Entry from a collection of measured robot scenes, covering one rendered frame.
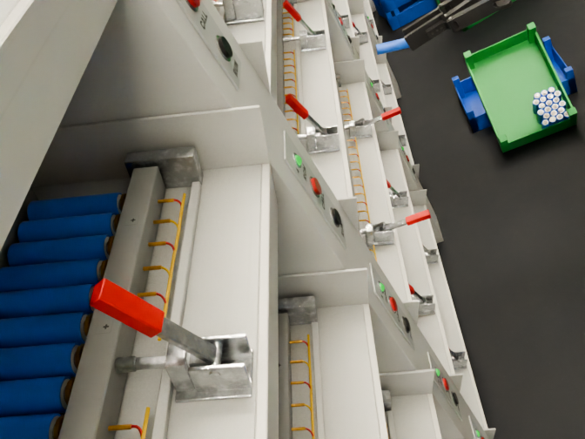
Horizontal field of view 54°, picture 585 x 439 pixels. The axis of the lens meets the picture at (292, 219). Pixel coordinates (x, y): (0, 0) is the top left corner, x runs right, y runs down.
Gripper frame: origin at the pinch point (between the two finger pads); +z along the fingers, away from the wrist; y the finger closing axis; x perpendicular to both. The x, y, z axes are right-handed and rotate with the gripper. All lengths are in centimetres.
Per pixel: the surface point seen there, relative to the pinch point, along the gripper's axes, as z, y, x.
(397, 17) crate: 23, -128, 56
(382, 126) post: 19.6, -10.4, 20.0
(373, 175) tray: 16.9, 19.8, 7.5
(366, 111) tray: 16.9, 0.6, 7.8
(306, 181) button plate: 8, 56, -23
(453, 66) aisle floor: 10, -86, 63
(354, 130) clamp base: 18.2, 8.7, 5.0
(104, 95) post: 12, 60, -41
